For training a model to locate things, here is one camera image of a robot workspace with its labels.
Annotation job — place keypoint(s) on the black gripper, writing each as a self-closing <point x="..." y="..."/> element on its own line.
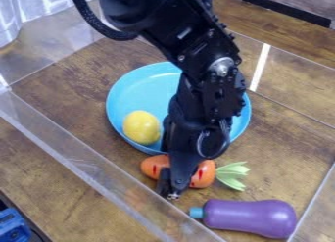
<point x="197" y="127"/>

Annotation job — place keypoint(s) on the orange toy carrot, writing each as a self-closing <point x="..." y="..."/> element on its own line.
<point x="228" y="174"/>

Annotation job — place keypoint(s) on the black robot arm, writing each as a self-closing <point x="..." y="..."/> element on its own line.
<point x="184" y="30"/>

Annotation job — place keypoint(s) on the blue round tray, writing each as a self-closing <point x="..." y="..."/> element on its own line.
<point x="145" y="89"/>

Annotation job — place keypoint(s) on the yellow toy lemon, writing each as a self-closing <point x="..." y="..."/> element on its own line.
<point x="141" y="127"/>

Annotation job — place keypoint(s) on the purple toy eggplant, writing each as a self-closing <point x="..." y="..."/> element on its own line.
<point x="269" y="218"/>

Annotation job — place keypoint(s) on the blue plastic crate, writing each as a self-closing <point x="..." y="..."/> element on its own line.
<point x="13" y="227"/>

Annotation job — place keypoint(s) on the white curtain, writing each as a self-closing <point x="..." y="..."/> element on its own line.
<point x="17" y="12"/>

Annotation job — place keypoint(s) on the clear acrylic barrier wall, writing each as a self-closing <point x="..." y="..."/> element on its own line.
<point x="76" y="194"/>

